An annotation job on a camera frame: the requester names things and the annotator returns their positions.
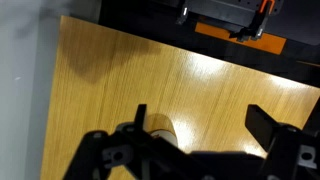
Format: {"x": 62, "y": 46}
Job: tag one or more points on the white printed mug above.
{"x": 165, "y": 135}

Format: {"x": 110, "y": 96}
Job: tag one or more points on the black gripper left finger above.
{"x": 140, "y": 116}

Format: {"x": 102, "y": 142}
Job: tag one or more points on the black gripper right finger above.
{"x": 261, "y": 128}

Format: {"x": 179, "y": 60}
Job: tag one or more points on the orange mat strip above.
{"x": 273, "y": 43}

